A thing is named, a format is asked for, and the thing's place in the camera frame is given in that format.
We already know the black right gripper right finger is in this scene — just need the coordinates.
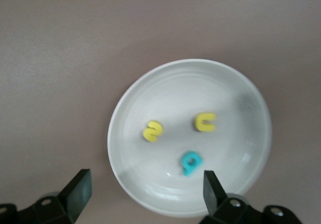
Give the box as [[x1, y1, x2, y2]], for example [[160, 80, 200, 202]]
[[200, 170, 303, 224]]

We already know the beige round plate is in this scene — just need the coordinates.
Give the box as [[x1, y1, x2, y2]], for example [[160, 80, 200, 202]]
[[107, 59, 273, 218]]

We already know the yellow foam letter u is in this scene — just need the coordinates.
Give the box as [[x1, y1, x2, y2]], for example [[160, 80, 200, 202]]
[[193, 112, 217, 132]]

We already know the teal foam letter b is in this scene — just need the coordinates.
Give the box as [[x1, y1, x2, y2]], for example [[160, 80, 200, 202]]
[[179, 150, 204, 177]]

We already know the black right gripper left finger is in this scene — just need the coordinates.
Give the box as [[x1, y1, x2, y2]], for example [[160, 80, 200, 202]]
[[0, 168, 93, 224]]

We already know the yellow foam letter s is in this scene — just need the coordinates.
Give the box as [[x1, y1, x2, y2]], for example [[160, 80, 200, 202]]
[[142, 120, 164, 143]]

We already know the brown table mat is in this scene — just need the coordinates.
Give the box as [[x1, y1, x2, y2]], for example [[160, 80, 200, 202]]
[[0, 0, 321, 224]]

